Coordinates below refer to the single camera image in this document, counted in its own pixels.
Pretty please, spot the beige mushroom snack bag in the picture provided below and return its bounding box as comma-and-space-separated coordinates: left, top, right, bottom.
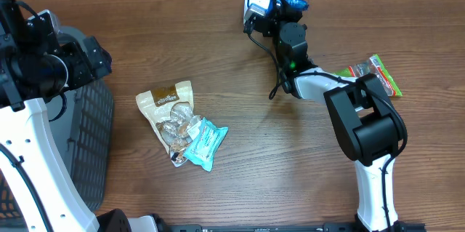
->
136, 81, 203, 167

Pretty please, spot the green gummy candy bag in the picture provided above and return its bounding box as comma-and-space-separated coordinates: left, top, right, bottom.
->
334, 55, 403, 97

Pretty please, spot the teal snack packet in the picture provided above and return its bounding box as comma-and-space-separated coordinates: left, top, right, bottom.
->
183, 118, 228, 172

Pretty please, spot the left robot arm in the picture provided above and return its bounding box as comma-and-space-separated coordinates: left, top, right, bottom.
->
1, 0, 159, 231

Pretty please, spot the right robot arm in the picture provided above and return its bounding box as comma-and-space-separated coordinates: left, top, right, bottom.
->
248, 0, 408, 231

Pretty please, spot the grey plastic shopping basket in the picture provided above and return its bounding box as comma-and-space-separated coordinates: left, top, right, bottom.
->
1, 27, 114, 231

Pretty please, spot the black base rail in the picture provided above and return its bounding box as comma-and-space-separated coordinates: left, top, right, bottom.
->
166, 220, 426, 232

